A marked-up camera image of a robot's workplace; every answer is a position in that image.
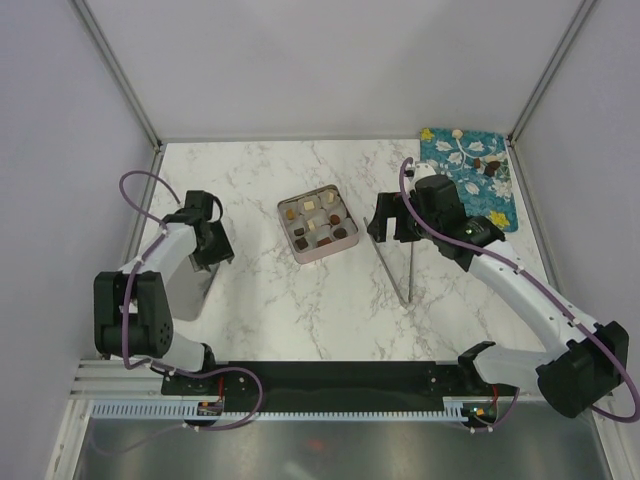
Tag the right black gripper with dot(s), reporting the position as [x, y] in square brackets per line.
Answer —
[390, 205]

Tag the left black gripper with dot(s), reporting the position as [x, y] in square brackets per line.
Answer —
[223, 250]

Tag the dark square chocolate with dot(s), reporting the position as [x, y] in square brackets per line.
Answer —
[303, 243]

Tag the metal tongs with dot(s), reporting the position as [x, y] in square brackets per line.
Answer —
[397, 261]

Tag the tin lid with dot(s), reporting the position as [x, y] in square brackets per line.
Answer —
[188, 288]

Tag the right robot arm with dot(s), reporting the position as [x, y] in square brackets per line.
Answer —
[582, 360]

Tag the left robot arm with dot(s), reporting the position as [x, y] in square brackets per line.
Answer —
[136, 307]

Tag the pink chocolate tin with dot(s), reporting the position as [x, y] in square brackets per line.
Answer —
[320, 216]

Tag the blue floral tray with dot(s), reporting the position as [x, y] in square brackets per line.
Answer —
[478, 164]

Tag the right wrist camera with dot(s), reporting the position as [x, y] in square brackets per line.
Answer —
[419, 171]

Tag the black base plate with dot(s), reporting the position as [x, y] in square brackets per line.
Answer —
[320, 386]

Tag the white cable duct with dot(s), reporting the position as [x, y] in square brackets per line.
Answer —
[192, 410]

